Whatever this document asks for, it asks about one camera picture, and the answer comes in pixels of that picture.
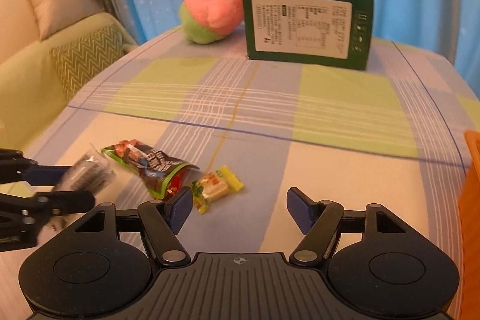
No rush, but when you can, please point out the beige grey cushion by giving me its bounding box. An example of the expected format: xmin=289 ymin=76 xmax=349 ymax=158
xmin=28 ymin=0 xmax=103 ymax=40

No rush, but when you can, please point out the green brown snack packet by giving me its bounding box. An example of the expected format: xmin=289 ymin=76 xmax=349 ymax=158
xmin=101 ymin=140 xmax=199 ymax=201

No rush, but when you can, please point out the yellow candy packet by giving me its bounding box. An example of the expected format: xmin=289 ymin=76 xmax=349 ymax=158
xmin=190 ymin=166 xmax=244 ymax=214

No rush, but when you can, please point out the green zigzag cushion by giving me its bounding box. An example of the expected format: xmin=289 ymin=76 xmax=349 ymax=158
xmin=49 ymin=25 xmax=123 ymax=100

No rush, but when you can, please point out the light green sofa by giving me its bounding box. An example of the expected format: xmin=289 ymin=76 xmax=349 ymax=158
xmin=1 ymin=12 xmax=137 ymax=149

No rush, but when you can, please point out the green white carton box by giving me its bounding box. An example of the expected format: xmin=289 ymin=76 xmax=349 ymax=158
xmin=242 ymin=0 xmax=374 ymax=71

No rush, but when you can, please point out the pink green star plush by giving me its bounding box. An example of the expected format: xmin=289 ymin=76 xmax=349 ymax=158
xmin=179 ymin=0 xmax=243 ymax=45

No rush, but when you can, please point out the orange plastic basket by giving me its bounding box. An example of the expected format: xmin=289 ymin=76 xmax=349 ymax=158
xmin=453 ymin=130 xmax=479 ymax=319

